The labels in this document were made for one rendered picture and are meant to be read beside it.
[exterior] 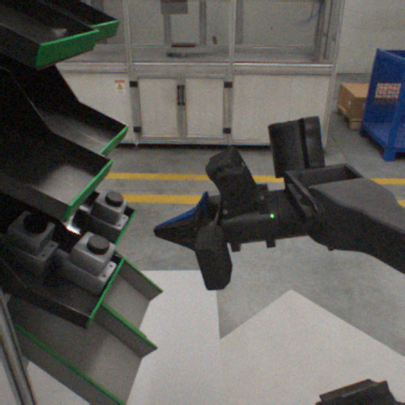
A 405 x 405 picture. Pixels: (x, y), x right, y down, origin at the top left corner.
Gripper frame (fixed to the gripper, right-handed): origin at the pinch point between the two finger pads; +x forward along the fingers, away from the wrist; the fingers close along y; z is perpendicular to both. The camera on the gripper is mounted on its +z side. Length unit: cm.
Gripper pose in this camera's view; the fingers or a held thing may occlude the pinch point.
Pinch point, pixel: (181, 228)
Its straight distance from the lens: 50.2
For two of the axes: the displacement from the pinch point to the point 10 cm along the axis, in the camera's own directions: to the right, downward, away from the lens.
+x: -9.6, 1.4, 2.5
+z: -2.4, -8.7, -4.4
